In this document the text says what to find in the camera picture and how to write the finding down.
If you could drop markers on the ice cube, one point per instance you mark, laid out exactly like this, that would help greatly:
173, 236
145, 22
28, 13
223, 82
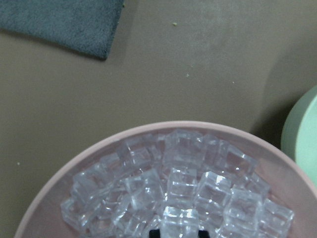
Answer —
179, 223

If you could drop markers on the clear ice cubes pile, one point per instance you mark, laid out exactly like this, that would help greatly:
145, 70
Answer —
124, 194

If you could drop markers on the green bowl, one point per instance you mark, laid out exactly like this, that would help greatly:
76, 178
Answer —
299, 135

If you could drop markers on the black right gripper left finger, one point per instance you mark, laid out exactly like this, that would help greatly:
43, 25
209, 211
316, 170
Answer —
154, 233

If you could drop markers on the grey folded cloth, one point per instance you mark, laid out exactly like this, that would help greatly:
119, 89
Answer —
86, 26

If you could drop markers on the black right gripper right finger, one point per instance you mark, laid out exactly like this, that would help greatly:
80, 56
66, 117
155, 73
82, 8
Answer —
203, 234

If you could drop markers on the pink bowl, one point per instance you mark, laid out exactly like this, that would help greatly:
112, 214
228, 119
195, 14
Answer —
289, 184

